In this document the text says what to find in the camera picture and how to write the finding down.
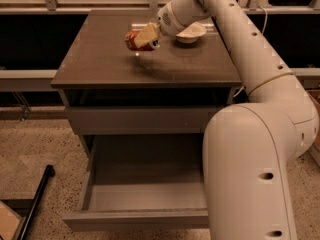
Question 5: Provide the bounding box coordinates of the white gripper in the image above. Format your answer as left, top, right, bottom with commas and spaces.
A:
135, 3, 184, 47

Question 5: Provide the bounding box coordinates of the red coke can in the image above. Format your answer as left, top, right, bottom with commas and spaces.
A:
125, 30, 159, 51

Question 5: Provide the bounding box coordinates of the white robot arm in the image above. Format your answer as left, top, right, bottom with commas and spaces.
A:
136, 0, 319, 240

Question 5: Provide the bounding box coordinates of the grey drawer cabinet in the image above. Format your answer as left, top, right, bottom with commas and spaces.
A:
51, 10, 241, 151

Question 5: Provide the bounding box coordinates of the closed grey top drawer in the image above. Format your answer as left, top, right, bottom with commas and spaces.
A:
65, 107, 220, 135

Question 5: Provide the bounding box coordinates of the open grey middle drawer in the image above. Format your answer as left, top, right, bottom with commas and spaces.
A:
63, 134, 208, 231

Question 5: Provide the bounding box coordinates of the white bowl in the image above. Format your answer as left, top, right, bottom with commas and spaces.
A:
176, 22, 207, 44

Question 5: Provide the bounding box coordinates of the black pole on floor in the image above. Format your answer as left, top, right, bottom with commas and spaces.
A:
17, 165, 55, 240

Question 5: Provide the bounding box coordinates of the cardboard box right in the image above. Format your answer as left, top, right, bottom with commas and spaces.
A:
307, 90, 320, 118

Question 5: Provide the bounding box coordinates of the wooden box bottom left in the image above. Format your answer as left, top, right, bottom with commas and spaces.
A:
0, 201, 24, 240

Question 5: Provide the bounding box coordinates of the white cable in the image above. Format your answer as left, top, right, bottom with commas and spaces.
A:
233, 5, 269, 98

